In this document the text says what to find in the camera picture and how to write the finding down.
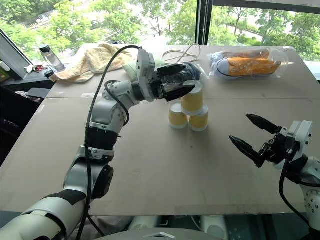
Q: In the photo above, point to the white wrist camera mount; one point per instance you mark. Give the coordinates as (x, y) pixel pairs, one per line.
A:
(298, 135)
(145, 65)

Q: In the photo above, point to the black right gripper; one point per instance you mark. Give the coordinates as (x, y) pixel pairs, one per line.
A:
(276, 147)

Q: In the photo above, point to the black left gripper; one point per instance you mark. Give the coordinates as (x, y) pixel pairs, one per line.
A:
(162, 86)

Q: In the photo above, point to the small black round cap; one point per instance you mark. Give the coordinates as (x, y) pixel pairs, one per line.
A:
(49, 73)

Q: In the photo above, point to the cream terry towel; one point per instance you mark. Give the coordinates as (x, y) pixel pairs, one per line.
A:
(100, 61)

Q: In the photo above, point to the small red objects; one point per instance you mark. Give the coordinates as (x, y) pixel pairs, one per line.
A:
(40, 68)

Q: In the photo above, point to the clear bag with dark item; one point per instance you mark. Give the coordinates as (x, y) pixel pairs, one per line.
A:
(196, 71)

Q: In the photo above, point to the small white object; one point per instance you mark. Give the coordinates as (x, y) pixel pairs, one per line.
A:
(29, 68)

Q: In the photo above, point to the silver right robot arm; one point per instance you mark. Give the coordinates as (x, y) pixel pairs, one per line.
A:
(311, 180)

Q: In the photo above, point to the yellow paper cup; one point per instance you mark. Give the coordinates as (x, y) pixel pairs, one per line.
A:
(192, 101)
(199, 121)
(177, 117)

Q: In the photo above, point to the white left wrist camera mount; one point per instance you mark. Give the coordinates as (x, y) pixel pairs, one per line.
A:
(145, 65)

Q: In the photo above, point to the light green cloth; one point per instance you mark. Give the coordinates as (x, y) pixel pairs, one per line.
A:
(130, 68)

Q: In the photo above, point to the dark slanted panel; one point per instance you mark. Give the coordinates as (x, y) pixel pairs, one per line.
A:
(12, 57)

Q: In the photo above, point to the black window frame post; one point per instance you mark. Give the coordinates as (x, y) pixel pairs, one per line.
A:
(203, 22)

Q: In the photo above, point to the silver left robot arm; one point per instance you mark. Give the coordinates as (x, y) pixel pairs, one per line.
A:
(107, 110)

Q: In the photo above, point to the pale rounded shape under table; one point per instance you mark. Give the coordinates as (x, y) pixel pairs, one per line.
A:
(143, 222)
(213, 225)

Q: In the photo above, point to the clear water bottle black lid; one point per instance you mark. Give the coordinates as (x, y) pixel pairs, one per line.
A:
(52, 58)

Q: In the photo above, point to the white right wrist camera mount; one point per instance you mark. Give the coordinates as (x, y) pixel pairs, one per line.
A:
(298, 135)

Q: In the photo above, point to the clear plastic shoe bag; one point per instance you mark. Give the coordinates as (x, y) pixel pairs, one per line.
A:
(250, 63)

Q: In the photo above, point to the grey robot torso top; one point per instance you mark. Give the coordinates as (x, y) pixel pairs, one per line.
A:
(160, 234)

